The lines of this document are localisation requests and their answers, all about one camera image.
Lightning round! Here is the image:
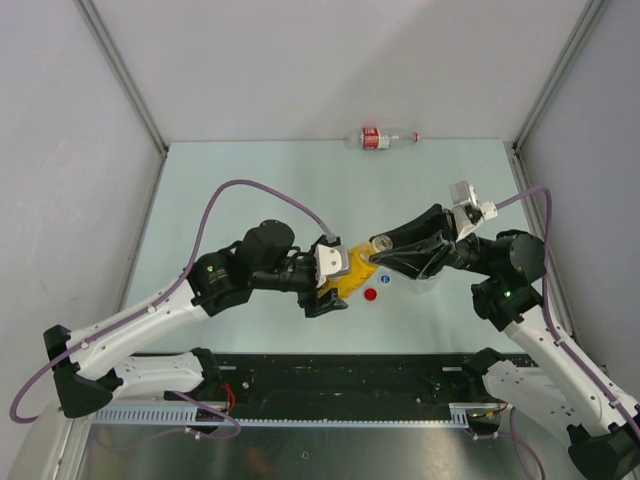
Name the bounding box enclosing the grey slotted cable duct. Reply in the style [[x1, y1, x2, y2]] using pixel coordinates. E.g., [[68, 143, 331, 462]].
[[93, 404, 469, 429]]

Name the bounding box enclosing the clear red-label water bottle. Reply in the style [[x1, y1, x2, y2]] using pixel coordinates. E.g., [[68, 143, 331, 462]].
[[344, 127, 420, 151]]

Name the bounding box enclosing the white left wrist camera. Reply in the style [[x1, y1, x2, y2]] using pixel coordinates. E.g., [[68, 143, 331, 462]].
[[314, 244, 351, 288]]

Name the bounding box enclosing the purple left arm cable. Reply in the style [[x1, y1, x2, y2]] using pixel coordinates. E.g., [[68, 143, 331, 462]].
[[9, 179, 341, 425]]

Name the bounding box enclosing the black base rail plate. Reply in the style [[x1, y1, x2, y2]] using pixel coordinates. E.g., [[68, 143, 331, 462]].
[[163, 349, 551, 434]]

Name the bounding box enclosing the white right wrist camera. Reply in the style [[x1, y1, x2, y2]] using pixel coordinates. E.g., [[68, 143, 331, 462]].
[[449, 181, 498, 241]]

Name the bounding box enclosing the blue-label clear drink bottle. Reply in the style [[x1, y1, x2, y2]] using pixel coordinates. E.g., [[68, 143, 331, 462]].
[[409, 273, 442, 295]]

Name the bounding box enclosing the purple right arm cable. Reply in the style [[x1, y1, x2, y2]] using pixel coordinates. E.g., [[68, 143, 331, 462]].
[[494, 186, 640, 416]]

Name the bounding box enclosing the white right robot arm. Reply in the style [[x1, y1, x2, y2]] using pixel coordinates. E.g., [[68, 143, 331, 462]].
[[370, 202, 639, 479]]

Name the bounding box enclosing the red bottle cap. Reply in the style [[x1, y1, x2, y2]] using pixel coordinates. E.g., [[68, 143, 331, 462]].
[[364, 287, 378, 302]]

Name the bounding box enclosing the yellow juice bottle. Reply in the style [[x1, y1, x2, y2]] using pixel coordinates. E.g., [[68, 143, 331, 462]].
[[318, 234, 393, 300]]

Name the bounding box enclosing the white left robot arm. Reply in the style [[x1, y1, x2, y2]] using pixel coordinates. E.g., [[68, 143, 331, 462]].
[[43, 220, 350, 418]]

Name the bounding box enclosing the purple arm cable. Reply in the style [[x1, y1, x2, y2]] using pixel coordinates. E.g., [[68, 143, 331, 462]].
[[494, 186, 640, 416], [9, 179, 341, 425]]

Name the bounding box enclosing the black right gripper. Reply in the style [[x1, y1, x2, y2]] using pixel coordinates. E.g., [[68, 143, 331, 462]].
[[369, 203, 498, 280]]

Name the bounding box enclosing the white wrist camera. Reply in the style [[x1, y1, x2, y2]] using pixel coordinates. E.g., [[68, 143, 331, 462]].
[[449, 181, 498, 241], [314, 244, 351, 288]]

